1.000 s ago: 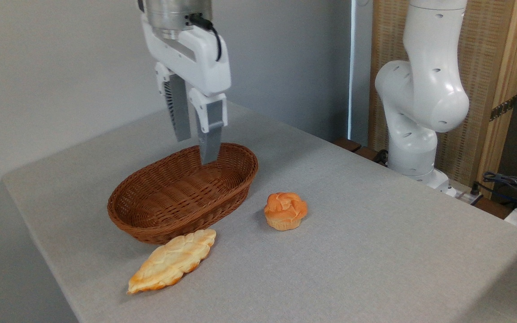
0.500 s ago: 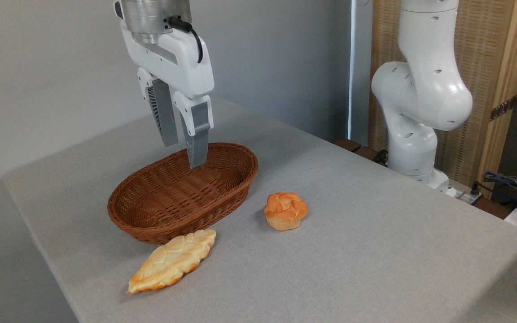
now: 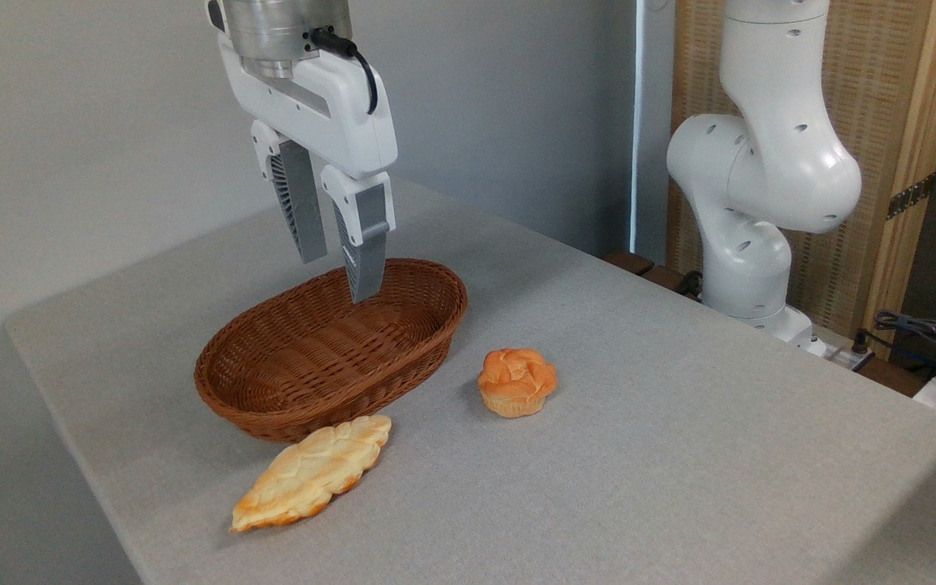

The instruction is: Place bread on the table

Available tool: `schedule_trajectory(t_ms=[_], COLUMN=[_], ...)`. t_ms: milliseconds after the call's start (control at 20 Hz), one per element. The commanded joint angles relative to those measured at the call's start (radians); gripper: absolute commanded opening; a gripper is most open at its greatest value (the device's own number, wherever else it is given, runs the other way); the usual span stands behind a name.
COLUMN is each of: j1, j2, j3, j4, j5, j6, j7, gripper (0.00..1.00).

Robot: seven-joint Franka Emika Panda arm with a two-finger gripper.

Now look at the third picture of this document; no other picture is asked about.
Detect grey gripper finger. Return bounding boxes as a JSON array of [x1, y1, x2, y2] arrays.
[[251, 120, 328, 264], [320, 165, 397, 305]]

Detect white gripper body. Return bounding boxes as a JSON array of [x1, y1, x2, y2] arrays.
[[218, 32, 398, 180]]

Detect round orange bread roll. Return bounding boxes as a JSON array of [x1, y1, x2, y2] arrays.
[[478, 349, 558, 419]]

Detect long leaf-shaped bread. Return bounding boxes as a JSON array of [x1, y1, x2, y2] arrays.
[[230, 414, 392, 534]]

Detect brown wicker basket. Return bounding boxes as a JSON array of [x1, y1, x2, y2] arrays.
[[194, 258, 469, 444]]

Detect brown wooden base board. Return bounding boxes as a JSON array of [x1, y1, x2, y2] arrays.
[[602, 249, 703, 300]]

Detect white vertical trim strip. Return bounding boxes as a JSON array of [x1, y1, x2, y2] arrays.
[[630, 0, 648, 253]]

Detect brass screen hinge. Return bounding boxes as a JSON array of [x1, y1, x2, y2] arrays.
[[886, 173, 936, 220]]

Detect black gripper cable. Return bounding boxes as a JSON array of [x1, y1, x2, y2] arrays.
[[310, 27, 378, 115]]

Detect black cable bundle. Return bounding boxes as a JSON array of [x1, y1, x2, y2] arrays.
[[864, 310, 936, 376]]

